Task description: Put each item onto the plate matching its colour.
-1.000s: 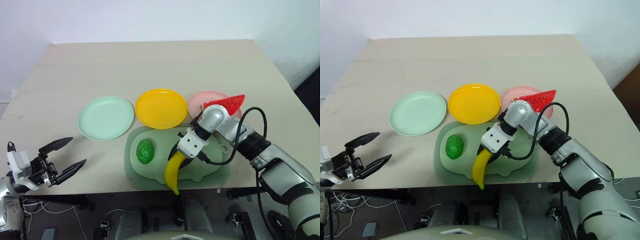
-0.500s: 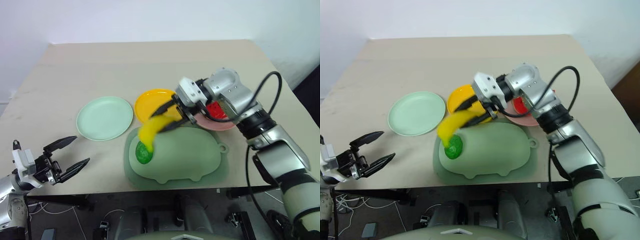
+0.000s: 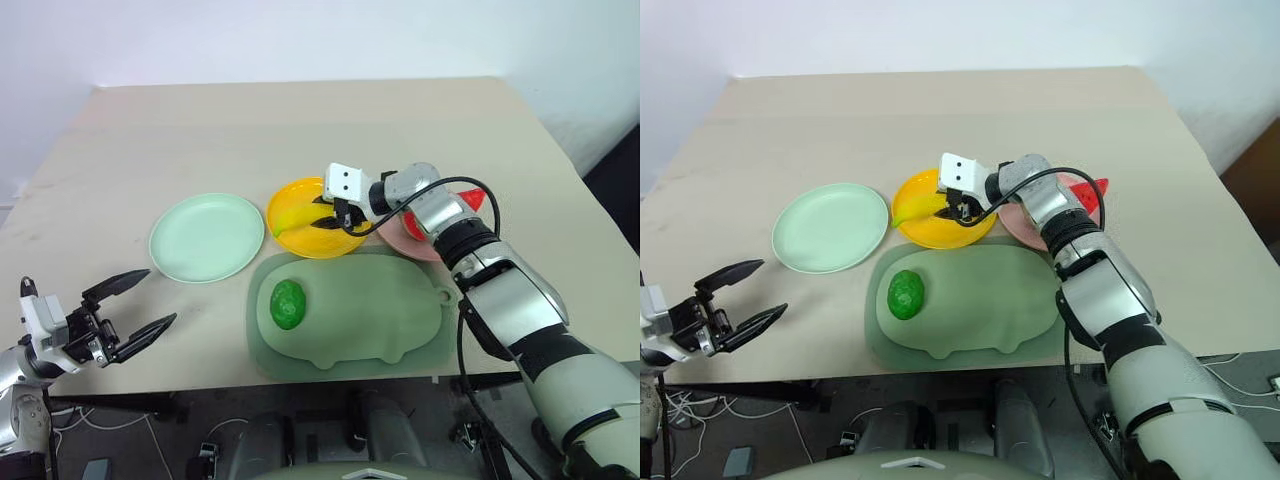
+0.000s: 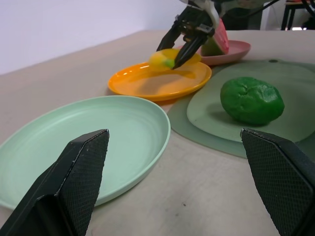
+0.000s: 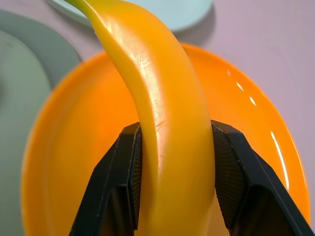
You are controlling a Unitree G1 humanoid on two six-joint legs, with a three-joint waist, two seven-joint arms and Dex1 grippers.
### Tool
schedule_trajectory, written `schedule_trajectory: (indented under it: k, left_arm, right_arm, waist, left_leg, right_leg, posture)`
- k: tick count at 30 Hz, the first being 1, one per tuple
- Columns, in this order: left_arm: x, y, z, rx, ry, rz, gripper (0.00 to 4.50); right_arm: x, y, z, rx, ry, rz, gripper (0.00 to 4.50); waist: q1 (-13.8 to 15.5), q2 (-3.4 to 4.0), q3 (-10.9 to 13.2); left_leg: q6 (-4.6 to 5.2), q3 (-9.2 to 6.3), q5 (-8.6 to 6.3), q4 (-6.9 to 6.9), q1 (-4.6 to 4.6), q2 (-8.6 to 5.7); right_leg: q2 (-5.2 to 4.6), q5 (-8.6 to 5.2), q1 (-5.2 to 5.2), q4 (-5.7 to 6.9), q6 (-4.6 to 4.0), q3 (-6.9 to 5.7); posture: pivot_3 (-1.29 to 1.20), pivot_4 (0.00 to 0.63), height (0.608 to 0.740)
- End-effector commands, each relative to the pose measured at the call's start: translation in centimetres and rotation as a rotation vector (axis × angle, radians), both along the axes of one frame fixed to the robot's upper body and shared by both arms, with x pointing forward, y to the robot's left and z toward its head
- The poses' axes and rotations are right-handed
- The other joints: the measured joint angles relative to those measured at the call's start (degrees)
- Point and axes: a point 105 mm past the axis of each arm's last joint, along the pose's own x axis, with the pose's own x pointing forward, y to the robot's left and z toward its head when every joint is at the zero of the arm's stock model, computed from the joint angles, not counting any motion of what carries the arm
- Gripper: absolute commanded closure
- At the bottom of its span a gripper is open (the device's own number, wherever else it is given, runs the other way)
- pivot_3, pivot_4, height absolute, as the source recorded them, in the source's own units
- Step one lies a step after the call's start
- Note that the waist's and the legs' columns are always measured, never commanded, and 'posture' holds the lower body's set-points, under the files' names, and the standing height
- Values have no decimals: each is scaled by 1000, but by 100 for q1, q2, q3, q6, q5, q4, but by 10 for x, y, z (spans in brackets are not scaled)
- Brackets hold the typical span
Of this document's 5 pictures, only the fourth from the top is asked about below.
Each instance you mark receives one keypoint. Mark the yellow fruit with green tip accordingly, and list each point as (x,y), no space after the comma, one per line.
(158,59)

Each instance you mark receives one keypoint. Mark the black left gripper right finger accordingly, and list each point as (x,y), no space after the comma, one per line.
(278,177)

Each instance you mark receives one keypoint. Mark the pale green round plate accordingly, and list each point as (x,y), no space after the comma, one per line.
(86,137)

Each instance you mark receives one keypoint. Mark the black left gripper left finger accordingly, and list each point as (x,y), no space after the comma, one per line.
(73,177)

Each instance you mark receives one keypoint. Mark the pink round plate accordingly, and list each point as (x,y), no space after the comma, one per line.
(237,52)

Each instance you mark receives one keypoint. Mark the green bumpy round fruit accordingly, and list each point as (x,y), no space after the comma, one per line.
(251,100)

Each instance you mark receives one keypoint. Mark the dark green mat with hole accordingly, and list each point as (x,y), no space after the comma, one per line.
(179,118)

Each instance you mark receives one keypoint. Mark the black frame furniture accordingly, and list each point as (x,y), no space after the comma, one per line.
(288,14)

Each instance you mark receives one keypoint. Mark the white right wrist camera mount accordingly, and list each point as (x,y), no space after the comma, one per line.
(213,13)

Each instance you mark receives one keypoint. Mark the watermelon slice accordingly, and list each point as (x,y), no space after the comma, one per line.
(221,40)

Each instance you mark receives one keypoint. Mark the sage green plate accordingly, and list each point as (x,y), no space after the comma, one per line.
(295,81)

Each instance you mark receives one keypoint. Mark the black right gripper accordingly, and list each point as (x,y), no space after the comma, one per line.
(194,24)

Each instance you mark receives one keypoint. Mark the orange round plate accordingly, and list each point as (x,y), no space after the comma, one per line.
(157,83)

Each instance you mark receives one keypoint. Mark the dark bulky background object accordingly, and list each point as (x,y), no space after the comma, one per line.
(242,23)

